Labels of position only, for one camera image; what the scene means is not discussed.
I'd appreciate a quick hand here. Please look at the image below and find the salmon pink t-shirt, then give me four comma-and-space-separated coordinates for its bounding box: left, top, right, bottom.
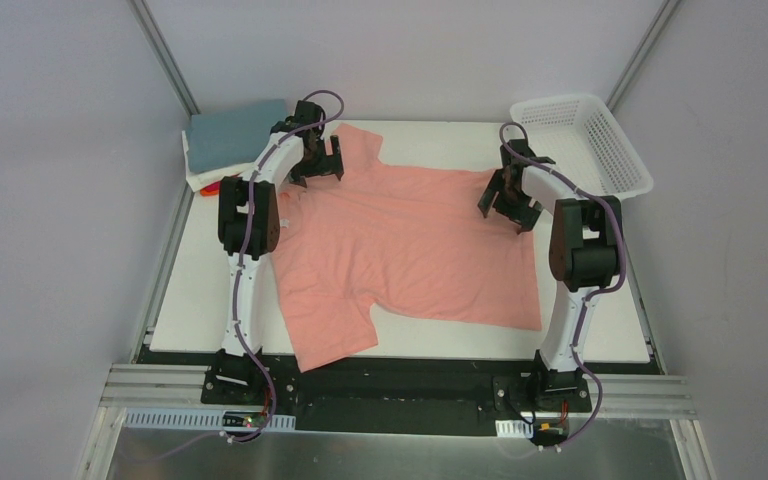
271, 124, 542, 372

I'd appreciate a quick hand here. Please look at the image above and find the folded blue-grey t-shirt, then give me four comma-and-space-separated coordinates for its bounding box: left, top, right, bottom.
184, 99, 288, 174

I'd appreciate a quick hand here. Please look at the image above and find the folded white t-shirt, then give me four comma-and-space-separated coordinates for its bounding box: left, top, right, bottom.
181, 131, 254, 193

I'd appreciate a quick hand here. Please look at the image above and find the aluminium corner post right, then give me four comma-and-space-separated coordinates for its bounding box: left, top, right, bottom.
606, 0, 683, 112

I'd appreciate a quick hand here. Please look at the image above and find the aluminium corner post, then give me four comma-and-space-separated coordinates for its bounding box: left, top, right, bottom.
127, 0, 201, 117
606, 0, 683, 112

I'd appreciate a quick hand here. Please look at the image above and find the white plastic basket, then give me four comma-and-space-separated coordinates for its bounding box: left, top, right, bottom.
509, 94, 654, 200

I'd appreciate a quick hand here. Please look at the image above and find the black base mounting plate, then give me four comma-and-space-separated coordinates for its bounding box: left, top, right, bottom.
133, 344, 664, 437

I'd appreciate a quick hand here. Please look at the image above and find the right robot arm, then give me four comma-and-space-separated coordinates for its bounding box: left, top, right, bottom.
478, 139, 626, 411

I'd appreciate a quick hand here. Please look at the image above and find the white slotted duct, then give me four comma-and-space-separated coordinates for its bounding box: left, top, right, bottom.
495, 420, 534, 439
123, 408, 296, 433

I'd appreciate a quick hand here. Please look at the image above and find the right white slotted duct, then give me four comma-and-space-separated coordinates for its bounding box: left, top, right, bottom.
495, 420, 534, 439

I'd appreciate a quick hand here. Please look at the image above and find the aluminium corner post left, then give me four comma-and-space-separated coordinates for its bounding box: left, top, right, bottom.
127, 0, 201, 117

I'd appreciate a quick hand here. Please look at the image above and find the left white slotted duct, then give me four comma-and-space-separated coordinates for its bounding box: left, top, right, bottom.
123, 408, 296, 433

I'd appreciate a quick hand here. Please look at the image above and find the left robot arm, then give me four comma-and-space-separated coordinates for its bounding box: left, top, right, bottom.
201, 95, 344, 405

